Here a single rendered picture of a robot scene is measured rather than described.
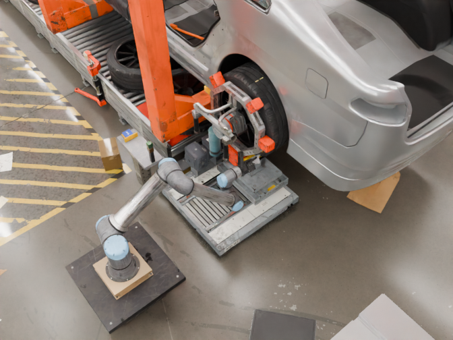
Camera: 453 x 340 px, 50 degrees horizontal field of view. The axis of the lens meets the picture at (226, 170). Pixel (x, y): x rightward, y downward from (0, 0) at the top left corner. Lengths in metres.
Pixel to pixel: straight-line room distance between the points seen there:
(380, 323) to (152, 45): 2.93
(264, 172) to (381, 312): 3.54
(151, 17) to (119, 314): 1.88
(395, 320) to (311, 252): 3.37
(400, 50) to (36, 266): 3.28
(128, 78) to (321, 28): 2.28
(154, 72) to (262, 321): 1.78
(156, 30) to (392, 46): 1.91
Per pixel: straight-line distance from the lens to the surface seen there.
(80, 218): 4.20
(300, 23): 2.90
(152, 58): 3.35
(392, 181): 4.43
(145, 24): 3.21
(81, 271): 3.56
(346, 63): 2.74
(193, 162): 3.94
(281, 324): 3.21
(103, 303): 3.40
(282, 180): 4.05
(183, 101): 3.77
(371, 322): 0.51
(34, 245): 4.17
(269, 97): 3.31
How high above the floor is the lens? 3.27
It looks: 49 degrees down
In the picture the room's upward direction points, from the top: 1 degrees counter-clockwise
